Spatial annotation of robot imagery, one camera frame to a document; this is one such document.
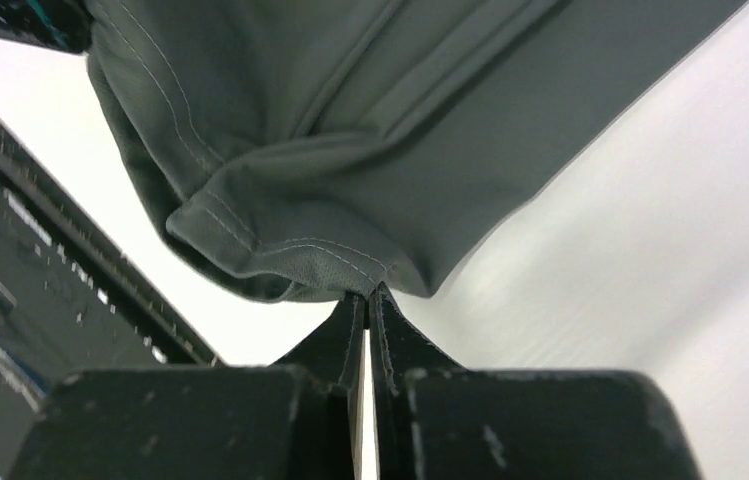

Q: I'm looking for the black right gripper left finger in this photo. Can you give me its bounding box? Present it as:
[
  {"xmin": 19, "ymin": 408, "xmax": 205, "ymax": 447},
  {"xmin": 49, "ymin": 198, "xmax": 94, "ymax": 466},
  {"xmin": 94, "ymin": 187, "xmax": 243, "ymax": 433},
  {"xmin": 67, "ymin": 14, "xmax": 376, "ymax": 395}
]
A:
[{"xmin": 9, "ymin": 294, "xmax": 366, "ymax": 480}]

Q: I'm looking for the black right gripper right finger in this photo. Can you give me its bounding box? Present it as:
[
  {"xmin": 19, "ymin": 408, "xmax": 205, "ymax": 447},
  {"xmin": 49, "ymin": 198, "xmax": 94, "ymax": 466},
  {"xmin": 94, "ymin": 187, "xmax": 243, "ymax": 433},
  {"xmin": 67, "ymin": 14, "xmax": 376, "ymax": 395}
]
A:
[{"xmin": 368, "ymin": 287, "xmax": 701, "ymax": 479}]

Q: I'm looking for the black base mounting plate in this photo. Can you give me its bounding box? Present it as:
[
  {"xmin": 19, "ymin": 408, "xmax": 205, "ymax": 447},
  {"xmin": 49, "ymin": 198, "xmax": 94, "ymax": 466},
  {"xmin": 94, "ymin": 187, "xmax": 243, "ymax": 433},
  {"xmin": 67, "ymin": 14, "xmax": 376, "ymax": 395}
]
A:
[{"xmin": 0, "ymin": 122, "xmax": 218, "ymax": 479}]

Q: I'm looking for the grey t shirt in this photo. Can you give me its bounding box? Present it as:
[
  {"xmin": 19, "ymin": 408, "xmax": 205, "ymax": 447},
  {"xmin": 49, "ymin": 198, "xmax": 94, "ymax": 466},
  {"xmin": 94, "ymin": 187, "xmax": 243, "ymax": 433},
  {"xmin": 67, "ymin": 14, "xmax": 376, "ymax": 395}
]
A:
[{"xmin": 86, "ymin": 1, "xmax": 740, "ymax": 303}]

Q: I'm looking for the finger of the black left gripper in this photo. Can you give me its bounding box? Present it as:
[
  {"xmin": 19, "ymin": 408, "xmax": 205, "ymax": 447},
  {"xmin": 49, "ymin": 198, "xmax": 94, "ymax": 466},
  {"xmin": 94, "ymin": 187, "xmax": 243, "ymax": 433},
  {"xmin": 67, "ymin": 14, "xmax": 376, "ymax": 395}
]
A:
[{"xmin": 0, "ymin": 0, "xmax": 92, "ymax": 54}]

